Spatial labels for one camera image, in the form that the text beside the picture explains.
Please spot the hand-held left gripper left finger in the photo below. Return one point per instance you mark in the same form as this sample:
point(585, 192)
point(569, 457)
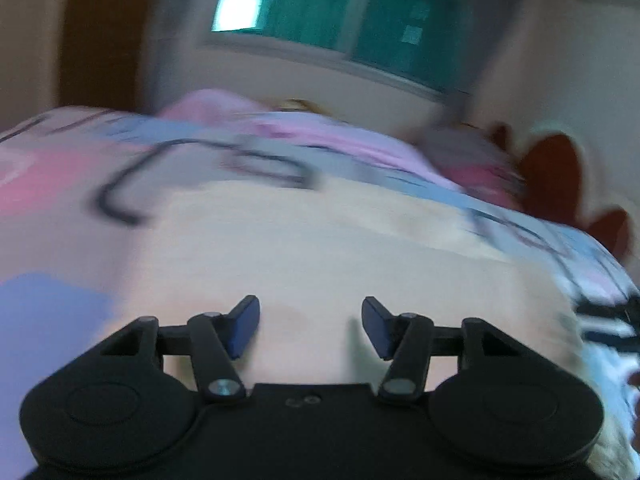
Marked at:
point(243, 327)

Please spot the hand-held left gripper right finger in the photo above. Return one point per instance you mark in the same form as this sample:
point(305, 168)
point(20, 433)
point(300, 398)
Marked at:
point(378, 327)

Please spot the white quilted duvet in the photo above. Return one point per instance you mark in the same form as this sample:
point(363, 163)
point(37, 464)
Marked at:
point(310, 260)

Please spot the grey and pink clothes pile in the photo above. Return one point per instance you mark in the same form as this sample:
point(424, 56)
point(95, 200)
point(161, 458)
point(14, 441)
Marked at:
point(470, 165)

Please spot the pink pillow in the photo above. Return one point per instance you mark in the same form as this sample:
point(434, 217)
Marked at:
point(305, 132)

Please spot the black white striped cloth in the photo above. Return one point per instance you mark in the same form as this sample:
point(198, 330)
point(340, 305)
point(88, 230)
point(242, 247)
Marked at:
point(607, 315)

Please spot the pastel printed bed sheet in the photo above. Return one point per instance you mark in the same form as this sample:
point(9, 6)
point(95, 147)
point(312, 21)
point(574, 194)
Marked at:
point(55, 195)

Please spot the red heart-shaped headboard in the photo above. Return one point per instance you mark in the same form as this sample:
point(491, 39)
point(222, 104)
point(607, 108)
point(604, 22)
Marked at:
point(552, 170)

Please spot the teal glass window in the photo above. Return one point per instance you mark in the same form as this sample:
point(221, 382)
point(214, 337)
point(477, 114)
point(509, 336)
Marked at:
point(395, 15)

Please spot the grey curtain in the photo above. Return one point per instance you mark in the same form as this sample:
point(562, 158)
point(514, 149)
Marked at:
point(492, 20)

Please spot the brown wooden door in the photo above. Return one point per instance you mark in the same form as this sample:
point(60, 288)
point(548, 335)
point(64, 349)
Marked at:
point(102, 30)

